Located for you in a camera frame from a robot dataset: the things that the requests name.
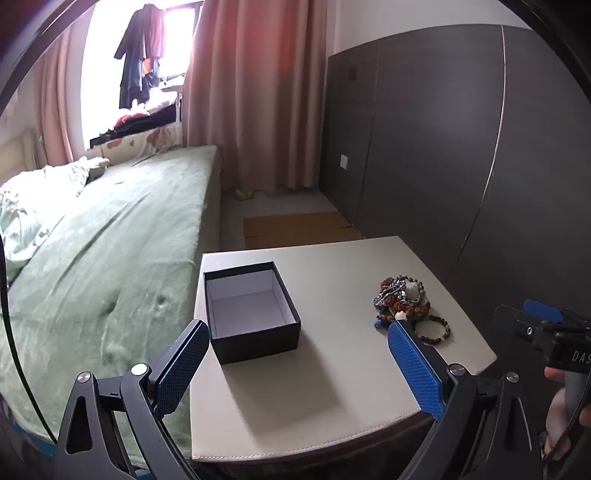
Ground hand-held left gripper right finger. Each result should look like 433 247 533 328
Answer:
387 318 544 480

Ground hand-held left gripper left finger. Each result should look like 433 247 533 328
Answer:
53 318 211 480

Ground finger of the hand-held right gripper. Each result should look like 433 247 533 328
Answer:
492 304 555 344
523 299 565 325

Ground dark bead bracelet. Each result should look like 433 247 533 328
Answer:
410 314 451 346

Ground grey bead bracelet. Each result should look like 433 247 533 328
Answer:
372 277 424 308

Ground black cardboard box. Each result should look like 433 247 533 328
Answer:
204 261 302 365

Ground person's right hand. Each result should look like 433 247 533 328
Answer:
540 366 587 462

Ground white side table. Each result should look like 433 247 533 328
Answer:
190 235 498 467

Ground bed with green sheet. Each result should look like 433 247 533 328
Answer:
0 144 223 457

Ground flat brown cardboard sheet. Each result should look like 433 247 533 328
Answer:
243 211 363 252

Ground dark brown wardrobe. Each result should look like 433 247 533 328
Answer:
320 23 591 370

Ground pale green floral quilt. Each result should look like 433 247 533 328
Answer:
0 157 112 273

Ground floral cushion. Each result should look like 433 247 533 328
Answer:
99 124 184 162

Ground pile of dark clothes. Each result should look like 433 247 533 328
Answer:
88 104 182 149

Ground beige headboard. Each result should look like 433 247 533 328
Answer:
0 129 38 186

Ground wide pink curtain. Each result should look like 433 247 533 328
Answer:
182 0 340 191

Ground narrow pink curtain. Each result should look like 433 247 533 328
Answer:
32 32 89 168

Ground hanging dark clothes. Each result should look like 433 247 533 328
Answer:
114 4 168 110

